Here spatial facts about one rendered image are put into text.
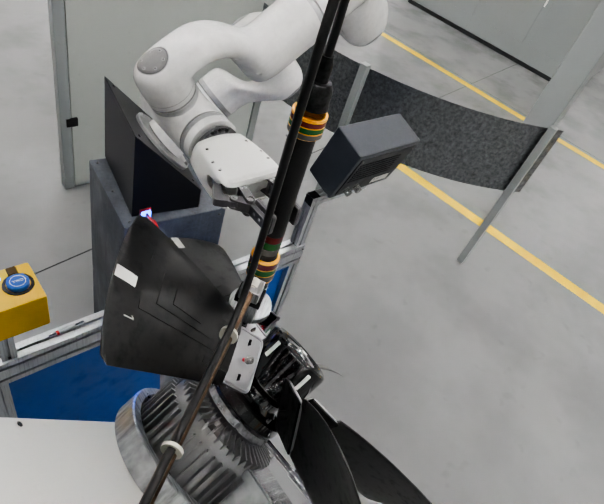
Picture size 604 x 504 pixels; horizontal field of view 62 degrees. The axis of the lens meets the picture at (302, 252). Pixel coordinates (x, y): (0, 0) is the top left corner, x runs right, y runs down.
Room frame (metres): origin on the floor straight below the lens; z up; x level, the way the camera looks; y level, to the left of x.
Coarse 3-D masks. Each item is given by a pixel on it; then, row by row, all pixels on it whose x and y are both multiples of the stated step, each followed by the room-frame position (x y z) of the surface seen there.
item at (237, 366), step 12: (240, 336) 0.46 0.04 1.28; (252, 336) 0.48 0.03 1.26; (240, 348) 0.45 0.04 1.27; (252, 348) 0.46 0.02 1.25; (240, 360) 0.44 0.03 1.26; (228, 372) 0.41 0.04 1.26; (240, 372) 0.42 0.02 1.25; (252, 372) 0.44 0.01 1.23; (228, 384) 0.39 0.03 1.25; (240, 384) 0.41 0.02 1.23
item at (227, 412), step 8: (216, 392) 0.41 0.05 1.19; (216, 400) 0.40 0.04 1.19; (224, 400) 0.40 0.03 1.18; (224, 408) 0.39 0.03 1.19; (232, 408) 0.40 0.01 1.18; (224, 416) 0.38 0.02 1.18; (232, 416) 0.38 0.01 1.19; (232, 424) 0.37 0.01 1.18; (240, 424) 0.38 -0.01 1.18; (240, 432) 0.37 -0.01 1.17; (248, 432) 0.37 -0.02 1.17; (248, 440) 0.37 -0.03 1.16; (256, 440) 0.38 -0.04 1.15; (264, 440) 0.39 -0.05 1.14
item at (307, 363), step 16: (272, 336) 0.50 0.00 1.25; (288, 336) 0.55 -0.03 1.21; (272, 352) 0.47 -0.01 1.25; (288, 352) 0.47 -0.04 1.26; (304, 352) 0.54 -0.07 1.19; (256, 368) 0.45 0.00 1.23; (272, 368) 0.45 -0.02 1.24; (288, 368) 0.46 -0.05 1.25; (304, 368) 0.46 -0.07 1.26; (224, 384) 0.42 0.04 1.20; (256, 384) 0.43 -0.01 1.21; (272, 384) 0.43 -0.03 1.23; (304, 384) 0.45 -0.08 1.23; (240, 400) 0.40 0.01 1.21; (256, 400) 0.42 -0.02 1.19; (272, 400) 0.42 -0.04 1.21; (240, 416) 0.38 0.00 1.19; (256, 416) 0.39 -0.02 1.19; (272, 416) 0.42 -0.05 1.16; (256, 432) 0.38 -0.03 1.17; (272, 432) 0.39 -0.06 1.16
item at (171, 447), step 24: (336, 0) 0.45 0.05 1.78; (336, 24) 0.52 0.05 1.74; (312, 72) 0.44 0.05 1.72; (288, 144) 0.43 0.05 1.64; (264, 216) 0.44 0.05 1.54; (264, 240) 0.44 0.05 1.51; (240, 312) 0.41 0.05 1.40; (216, 360) 0.34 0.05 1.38; (192, 408) 0.27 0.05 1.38; (168, 456) 0.22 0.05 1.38
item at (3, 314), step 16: (0, 272) 0.55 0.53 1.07; (32, 272) 0.58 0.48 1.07; (0, 288) 0.52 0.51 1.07; (32, 288) 0.54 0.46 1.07; (0, 304) 0.48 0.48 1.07; (16, 304) 0.50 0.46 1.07; (32, 304) 0.51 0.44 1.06; (0, 320) 0.47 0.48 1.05; (16, 320) 0.49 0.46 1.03; (32, 320) 0.51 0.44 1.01; (48, 320) 0.53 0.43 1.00; (0, 336) 0.46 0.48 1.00
